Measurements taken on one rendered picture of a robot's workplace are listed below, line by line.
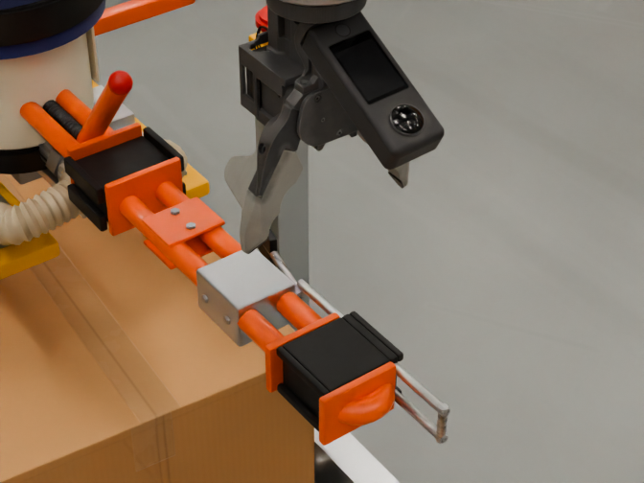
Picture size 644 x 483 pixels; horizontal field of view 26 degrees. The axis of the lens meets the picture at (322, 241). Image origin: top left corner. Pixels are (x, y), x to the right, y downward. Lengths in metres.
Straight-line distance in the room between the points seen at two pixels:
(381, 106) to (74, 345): 0.74
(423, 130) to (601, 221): 2.46
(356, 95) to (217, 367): 0.66
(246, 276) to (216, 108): 2.54
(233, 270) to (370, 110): 0.33
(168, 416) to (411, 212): 1.93
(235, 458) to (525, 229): 1.84
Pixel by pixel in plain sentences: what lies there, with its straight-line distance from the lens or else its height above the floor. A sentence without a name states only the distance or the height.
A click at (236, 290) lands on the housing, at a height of 1.23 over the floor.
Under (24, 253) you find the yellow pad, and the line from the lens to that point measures 1.50.
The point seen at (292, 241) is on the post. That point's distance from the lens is 2.23.
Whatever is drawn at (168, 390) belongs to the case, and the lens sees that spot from 1.54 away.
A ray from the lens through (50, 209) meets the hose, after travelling 1.45.
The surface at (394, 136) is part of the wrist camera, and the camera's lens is 0.95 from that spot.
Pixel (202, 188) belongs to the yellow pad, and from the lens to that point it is 1.58.
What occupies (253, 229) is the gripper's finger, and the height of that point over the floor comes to 1.39.
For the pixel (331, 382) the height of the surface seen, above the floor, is 1.24.
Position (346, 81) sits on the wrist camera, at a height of 1.51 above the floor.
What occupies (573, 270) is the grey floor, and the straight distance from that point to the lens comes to 3.25.
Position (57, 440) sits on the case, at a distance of 1.51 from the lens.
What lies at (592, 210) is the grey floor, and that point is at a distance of 3.44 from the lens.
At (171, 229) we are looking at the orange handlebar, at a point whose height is 1.23.
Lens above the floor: 2.01
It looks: 38 degrees down
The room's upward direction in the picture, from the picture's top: straight up
